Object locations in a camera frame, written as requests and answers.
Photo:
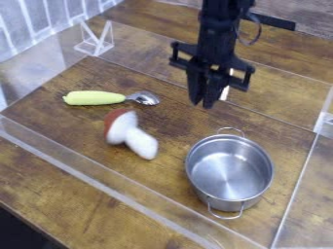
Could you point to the clear acrylic wall panel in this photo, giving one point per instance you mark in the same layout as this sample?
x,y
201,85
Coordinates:
x,y
307,225

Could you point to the white red plush mushroom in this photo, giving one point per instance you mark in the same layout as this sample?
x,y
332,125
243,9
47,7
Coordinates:
x,y
122,130

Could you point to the black bar on table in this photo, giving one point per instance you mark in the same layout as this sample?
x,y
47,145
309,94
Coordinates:
x,y
276,22

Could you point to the silver metal pot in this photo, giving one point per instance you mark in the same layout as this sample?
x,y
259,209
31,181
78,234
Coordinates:
x,y
231,172

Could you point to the yellow handled metal spoon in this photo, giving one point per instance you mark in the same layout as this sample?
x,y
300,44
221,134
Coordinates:
x,y
97,97

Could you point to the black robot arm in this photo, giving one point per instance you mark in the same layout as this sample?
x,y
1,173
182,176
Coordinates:
x,y
228,9

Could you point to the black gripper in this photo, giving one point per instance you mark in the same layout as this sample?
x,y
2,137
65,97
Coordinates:
x,y
211,62

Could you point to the clear acrylic triangle stand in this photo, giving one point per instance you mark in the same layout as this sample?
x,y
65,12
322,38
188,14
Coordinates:
x,y
96,45

